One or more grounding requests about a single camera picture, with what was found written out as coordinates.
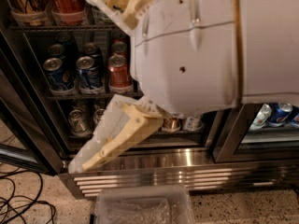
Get clear plastic bin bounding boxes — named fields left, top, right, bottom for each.
left=94, top=185, right=195, bottom=224

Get silver can shelf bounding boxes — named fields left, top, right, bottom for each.
left=93, top=109, right=105, bottom=125
left=68, top=109, right=92, bottom=136

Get red soda can front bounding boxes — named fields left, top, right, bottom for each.
left=108, top=55, right=133, bottom=93

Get stainless steel fridge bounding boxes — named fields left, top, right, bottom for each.
left=0, top=0, right=299, bottom=198

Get blue Pepsi can front left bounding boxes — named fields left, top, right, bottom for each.
left=43, top=58, right=75, bottom=91

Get red Coca-Cola can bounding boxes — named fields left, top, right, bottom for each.
left=52, top=0, right=85, bottom=25

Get tilted bottle bottom shelf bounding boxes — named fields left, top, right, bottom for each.
left=183, top=116, right=202, bottom=132

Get gold can bottom shelf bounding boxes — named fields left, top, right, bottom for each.
left=162, top=118, right=180, bottom=133

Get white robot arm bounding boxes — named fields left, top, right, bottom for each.
left=68, top=0, right=299, bottom=174

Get blue Pepsi can right fridge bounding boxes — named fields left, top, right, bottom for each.
left=268, top=103, right=292, bottom=127

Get blue pepsi can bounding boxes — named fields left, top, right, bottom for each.
left=76, top=56, right=104, bottom=91
left=43, top=58, right=75, bottom=91

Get silver can bottom shelf left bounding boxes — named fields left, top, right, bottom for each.
left=68, top=109, right=92, bottom=136

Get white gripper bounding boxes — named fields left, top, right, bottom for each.
left=132, top=0, right=238, bottom=117

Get black floor cables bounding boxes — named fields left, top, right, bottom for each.
left=0, top=162, right=57, bottom=224

